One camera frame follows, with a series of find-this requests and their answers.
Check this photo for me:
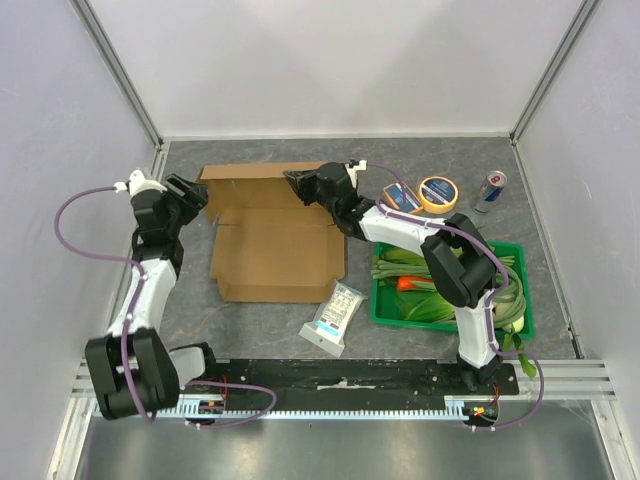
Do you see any leafy green vegetable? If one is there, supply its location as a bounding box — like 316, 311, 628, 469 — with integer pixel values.
395, 291, 455, 324

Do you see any brown cardboard box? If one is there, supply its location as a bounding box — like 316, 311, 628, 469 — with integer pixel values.
198, 162, 346, 303

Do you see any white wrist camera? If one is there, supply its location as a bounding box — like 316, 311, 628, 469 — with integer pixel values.
345, 159, 367, 189
114, 169, 167, 197

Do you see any left aluminium frame post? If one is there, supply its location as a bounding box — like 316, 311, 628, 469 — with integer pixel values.
69, 0, 164, 150

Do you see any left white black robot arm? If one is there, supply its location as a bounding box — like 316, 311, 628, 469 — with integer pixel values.
85, 170, 220, 420

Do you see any green bean bundle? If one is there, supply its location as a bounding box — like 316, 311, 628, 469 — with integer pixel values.
370, 247, 531, 331

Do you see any aluminium front rail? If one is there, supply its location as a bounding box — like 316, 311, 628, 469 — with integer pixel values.
70, 358, 616, 400

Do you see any yellow tape roll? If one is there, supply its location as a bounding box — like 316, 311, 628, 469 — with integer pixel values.
417, 176, 459, 215

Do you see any green plastic tray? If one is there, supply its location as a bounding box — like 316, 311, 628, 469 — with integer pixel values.
370, 239, 536, 342

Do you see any grey slotted cable duct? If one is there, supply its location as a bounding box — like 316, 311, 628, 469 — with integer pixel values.
156, 398, 497, 421

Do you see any right aluminium frame post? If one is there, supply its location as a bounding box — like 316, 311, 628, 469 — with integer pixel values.
509, 0, 601, 147

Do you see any aluminium frame post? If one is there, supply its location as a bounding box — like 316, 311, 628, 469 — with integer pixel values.
509, 0, 601, 147
69, 0, 164, 150

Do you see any white plastic packet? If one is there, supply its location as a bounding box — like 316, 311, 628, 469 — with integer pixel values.
299, 281, 368, 358

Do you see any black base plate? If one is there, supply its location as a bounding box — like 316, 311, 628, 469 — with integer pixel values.
201, 359, 520, 396

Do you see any blue silver drink can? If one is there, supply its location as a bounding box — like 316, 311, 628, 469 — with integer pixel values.
472, 170, 507, 214

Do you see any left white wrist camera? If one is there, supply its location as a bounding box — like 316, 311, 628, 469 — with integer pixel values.
114, 169, 167, 197

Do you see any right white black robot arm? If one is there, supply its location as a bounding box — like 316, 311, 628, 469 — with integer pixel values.
283, 160, 508, 394

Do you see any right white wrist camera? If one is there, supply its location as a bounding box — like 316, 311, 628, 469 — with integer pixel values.
345, 159, 367, 189

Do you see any orange carrot piece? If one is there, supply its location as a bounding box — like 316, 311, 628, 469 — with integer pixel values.
396, 275, 435, 292

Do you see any orange blue rectangular box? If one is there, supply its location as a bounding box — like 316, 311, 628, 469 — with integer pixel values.
382, 182, 423, 214

